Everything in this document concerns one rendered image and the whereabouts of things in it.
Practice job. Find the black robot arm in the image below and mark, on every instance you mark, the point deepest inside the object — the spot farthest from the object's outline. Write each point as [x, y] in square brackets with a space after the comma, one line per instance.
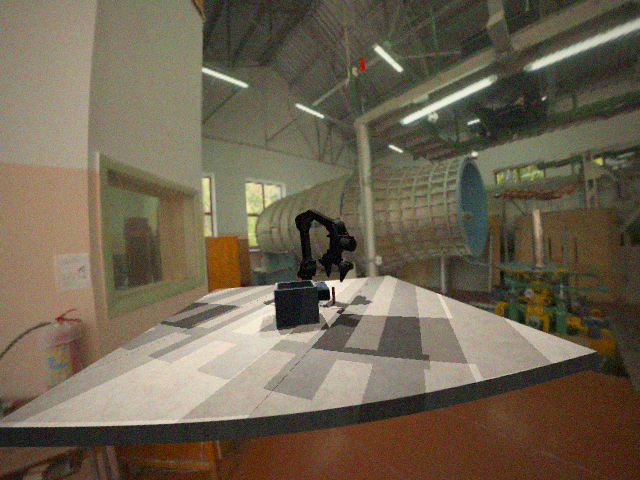
[339, 239]

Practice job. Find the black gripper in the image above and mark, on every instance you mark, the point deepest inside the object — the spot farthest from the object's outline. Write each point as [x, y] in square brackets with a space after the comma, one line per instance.
[344, 267]

